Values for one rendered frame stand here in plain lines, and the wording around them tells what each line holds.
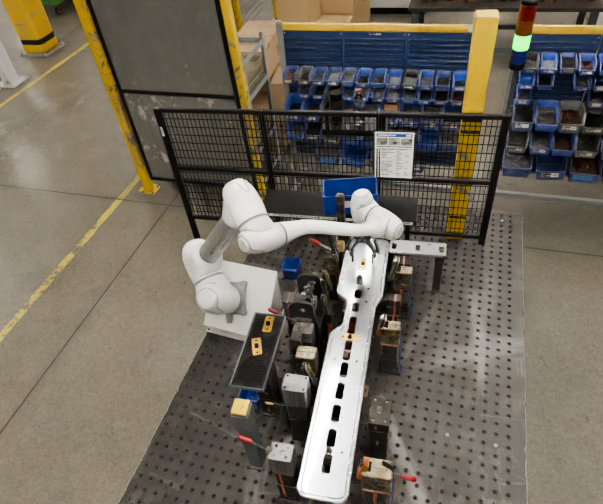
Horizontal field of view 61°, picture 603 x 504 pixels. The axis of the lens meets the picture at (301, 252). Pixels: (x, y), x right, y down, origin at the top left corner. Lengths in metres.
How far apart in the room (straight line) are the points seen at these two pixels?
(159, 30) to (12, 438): 2.96
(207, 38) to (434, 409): 2.95
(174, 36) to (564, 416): 3.64
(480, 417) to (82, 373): 2.61
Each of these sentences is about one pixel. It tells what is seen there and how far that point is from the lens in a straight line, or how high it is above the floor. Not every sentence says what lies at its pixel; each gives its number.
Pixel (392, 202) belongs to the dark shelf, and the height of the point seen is 1.03.
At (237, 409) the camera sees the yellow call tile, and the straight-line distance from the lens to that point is 1.99.
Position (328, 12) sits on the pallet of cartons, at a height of 0.77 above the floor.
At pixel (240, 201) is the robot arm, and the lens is 2.03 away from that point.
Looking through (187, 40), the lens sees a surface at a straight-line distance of 4.16.
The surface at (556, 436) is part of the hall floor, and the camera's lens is 3.38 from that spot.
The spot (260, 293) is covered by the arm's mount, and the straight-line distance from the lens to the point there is 2.64.
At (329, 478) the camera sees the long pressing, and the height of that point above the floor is 1.00.
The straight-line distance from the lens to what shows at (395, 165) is 2.88.
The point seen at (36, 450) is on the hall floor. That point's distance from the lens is 3.71.
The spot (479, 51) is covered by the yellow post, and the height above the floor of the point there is 1.85.
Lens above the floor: 2.85
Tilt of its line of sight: 43 degrees down
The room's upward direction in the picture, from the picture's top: 7 degrees counter-clockwise
